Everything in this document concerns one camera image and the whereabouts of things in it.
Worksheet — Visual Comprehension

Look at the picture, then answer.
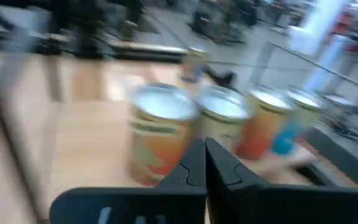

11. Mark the black aluminium rail frame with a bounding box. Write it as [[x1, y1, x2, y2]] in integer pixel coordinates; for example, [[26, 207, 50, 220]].
[[0, 27, 358, 187]]

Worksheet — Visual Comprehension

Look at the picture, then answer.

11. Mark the orange corn label tin can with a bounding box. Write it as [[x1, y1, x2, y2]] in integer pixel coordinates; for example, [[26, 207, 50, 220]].
[[234, 84, 293, 161]]

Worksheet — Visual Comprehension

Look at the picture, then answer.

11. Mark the white ribbed column stand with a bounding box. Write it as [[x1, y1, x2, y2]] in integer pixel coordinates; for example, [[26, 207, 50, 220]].
[[287, 0, 354, 93]]

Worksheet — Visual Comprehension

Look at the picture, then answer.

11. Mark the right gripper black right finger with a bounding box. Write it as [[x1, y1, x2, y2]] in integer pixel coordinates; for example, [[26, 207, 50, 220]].
[[206, 138, 358, 224]]

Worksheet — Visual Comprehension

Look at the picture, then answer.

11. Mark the green beans label tin can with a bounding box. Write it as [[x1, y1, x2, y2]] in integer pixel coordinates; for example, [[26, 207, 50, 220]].
[[128, 82, 200, 187]]

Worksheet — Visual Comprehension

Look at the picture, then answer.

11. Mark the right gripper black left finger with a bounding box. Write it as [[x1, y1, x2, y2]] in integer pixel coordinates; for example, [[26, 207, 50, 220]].
[[50, 138, 207, 224]]

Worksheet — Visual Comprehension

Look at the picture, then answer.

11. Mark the blue tomato label tin can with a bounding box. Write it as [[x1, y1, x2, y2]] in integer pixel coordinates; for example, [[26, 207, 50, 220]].
[[270, 86, 324, 156]]

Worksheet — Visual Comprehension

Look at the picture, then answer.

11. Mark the peaches label tin can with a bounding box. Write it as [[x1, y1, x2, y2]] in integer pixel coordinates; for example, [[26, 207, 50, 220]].
[[180, 46, 209, 84], [194, 85, 251, 147]]

